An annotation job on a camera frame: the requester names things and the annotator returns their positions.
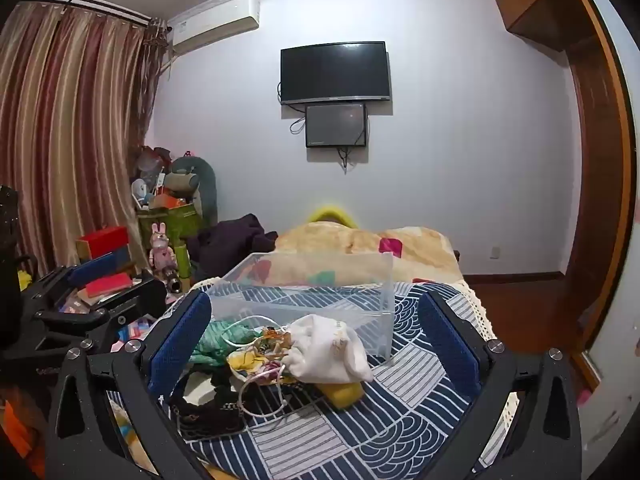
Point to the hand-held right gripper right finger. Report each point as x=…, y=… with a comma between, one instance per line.
x=450, y=345

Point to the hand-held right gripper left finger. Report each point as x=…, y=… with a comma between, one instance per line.
x=179, y=342

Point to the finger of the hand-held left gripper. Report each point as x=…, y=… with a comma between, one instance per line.
x=141, y=297
x=95, y=266

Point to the green cloth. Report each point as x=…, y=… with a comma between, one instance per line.
x=215, y=341

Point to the floral fabric pouch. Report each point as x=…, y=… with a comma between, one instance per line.
x=250, y=360

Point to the black lace cloth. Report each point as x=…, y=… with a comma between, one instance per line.
x=210, y=410

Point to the yellow sponge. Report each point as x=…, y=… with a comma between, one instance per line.
x=342, y=396

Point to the clear plastic storage box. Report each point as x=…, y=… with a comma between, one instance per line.
x=310, y=305

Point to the red book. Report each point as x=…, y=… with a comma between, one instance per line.
x=107, y=285

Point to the red box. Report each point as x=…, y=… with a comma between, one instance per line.
x=102, y=240

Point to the dark metal cylinder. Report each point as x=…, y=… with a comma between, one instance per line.
x=175, y=282

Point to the pink bunny doll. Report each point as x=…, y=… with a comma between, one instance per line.
x=162, y=252

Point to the white crochet bed cover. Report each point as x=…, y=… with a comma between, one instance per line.
x=480, y=305

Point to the green tube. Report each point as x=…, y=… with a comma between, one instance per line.
x=182, y=260

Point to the green cardboard box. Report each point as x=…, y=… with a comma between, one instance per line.
x=175, y=222

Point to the blue patterned bedspread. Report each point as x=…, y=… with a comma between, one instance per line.
x=390, y=420

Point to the pile of household clutter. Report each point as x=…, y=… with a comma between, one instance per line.
x=150, y=180

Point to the beige patchwork blanket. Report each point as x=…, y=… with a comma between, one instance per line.
x=420, y=245

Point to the dark purple clothing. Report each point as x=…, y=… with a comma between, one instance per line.
x=230, y=242

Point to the grey green plush toy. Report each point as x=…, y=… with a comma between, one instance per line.
x=192, y=180

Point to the striped brown curtain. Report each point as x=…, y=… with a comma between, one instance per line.
x=70, y=135

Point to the orange cloth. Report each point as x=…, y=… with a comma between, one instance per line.
x=22, y=435

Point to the yellow chair back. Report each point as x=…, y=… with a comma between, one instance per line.
x=331, y=212

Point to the wooden wardrobe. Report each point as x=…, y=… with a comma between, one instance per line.
x=595, y=160

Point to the small black monitor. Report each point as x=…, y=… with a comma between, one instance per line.
x=336, y=125

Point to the white air conditioner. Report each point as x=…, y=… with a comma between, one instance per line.
x=215, y=22

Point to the white wall socket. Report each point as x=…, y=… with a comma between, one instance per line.
x=494, y=252

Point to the curtain rail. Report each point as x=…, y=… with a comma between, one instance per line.
x=95, y=6

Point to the wall-mounted black television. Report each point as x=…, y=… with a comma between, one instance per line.
x=335, y=71

